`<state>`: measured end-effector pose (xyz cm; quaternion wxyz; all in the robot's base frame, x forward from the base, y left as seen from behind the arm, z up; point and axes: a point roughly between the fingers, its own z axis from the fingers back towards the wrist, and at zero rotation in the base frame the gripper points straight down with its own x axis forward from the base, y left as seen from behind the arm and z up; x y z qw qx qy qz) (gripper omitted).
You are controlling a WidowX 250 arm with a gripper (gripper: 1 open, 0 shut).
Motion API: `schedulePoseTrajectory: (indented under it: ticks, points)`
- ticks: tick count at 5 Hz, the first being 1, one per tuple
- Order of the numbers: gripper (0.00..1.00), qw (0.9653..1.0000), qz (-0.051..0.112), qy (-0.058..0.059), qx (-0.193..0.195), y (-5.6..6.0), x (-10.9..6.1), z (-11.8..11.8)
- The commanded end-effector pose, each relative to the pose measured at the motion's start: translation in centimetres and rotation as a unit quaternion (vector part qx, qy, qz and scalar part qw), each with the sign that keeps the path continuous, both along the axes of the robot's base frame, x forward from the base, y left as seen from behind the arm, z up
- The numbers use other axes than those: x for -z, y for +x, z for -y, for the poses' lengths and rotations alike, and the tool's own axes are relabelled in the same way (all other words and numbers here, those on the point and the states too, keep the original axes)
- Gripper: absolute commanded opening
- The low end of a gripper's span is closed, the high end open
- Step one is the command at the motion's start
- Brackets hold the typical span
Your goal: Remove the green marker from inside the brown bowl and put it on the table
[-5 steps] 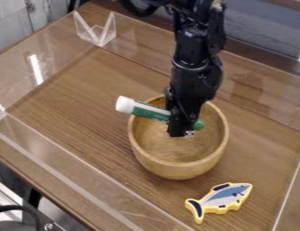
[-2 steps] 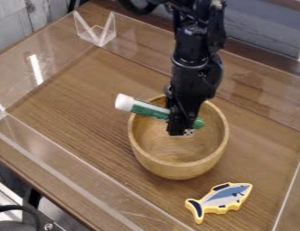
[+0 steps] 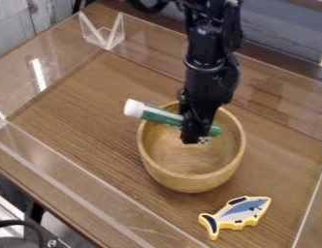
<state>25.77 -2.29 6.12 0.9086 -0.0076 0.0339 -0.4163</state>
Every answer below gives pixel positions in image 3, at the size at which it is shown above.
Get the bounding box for clear acrylic tray wall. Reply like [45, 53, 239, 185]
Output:
[0, 120, 205, 248]

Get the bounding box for yellow blue fish toy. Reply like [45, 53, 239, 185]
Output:
[198, 196, 270, 240]

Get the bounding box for green white marker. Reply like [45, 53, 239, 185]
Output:
[122, 98, 222, 138]

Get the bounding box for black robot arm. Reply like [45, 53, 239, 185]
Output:
[127, 0, 242, 144]

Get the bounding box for brown wooden bowl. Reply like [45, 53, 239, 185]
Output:
[138, 108, 246, 193]

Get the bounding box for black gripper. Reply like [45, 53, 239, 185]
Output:
[177, 56, 239, 144]

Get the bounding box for black cable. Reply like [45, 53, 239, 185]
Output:
[0, 218, 43, 248]

